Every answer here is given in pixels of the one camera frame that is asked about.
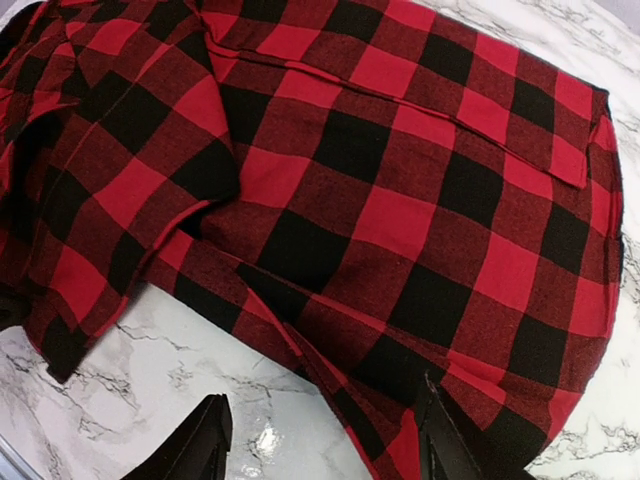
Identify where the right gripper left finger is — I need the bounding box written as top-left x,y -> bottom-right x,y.
123,394 -> 233,480

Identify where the red black plaid shirt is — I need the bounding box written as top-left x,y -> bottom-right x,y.
1,1 -> 623,479

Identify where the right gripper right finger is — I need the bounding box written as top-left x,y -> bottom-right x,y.
417,376 -> 530,479

